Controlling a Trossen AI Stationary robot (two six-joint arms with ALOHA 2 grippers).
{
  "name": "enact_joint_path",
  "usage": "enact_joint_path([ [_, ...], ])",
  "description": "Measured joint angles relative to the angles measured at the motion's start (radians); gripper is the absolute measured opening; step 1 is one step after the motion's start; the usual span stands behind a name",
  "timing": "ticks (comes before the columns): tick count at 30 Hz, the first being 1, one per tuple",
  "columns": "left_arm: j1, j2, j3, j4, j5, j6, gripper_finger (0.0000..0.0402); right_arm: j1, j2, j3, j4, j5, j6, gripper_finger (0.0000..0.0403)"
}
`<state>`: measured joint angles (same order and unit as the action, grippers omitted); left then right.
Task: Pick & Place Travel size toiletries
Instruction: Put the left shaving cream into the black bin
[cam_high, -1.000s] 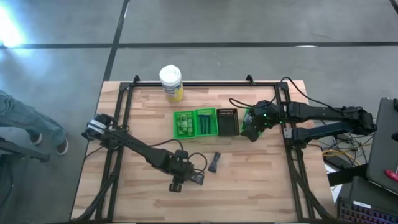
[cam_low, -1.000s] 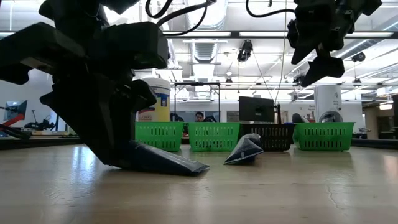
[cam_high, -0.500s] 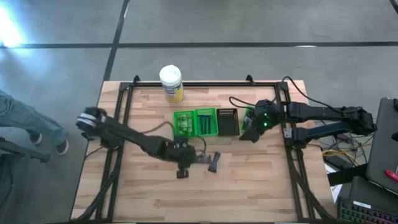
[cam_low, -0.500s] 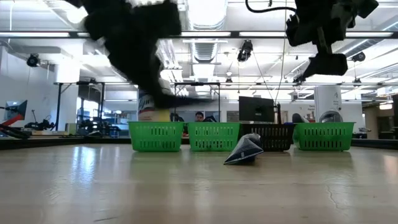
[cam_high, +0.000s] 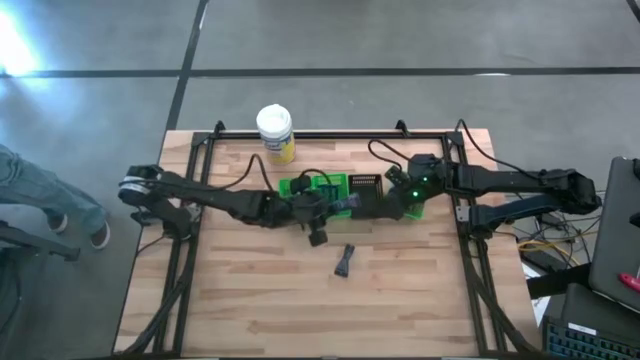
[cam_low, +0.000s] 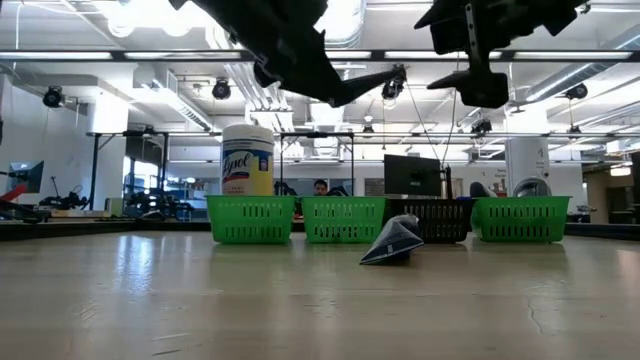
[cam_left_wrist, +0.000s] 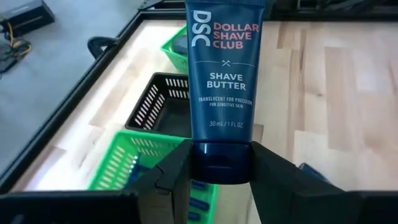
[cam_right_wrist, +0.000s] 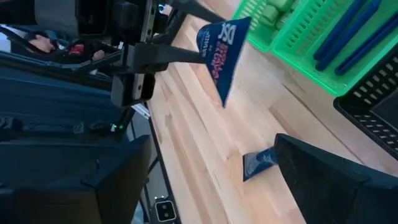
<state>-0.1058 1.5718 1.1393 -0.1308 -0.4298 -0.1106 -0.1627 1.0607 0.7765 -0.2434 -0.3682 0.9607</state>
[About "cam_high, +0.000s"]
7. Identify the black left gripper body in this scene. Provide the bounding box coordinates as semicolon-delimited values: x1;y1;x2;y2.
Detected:
272;192;331;229

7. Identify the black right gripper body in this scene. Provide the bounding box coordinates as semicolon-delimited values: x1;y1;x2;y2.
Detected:
394;153;449;206

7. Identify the black plastic basket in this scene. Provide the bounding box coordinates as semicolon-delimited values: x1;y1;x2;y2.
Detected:
348;173;385;220

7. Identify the yellow white wipes canister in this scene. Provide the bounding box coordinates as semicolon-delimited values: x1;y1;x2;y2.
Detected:
255;103;297;167

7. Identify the black power supply box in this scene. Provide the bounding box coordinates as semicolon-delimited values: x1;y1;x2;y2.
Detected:
525;249;592;301

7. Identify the white paper sheet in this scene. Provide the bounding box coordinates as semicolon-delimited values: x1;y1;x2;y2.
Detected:
532;294;552;327

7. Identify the dark grey laptop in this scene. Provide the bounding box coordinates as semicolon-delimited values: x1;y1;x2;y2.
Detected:
588;155;640;314

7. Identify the backlit black keyboard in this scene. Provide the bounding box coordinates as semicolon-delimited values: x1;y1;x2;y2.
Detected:
541;315;640;360

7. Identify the black stand leg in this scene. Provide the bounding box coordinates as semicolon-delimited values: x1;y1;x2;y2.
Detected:
0;219;82;264

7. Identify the person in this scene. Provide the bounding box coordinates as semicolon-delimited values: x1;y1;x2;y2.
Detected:
0;144;111;251

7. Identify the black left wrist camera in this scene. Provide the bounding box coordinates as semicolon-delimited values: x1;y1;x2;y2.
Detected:
290;174;313;197

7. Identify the black aluminium rig frame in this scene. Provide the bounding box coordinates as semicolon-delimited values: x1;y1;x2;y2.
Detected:
113;118;540;360

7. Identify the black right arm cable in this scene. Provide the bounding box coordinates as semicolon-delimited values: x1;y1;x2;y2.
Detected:
367;118;545;176

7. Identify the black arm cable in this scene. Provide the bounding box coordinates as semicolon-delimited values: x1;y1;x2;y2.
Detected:
214;152;334;195
367;118;545;176

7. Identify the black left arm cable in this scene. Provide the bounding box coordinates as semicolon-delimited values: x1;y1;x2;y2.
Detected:
214;152;334;195

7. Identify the yellow cable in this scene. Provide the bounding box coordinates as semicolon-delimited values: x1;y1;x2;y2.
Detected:
518;238;594;257

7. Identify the black floor cable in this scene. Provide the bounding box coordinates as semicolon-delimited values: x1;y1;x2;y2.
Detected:
519;209;601;254

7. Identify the red tool handle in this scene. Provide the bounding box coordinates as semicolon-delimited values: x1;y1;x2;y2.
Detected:
617;272;640;295

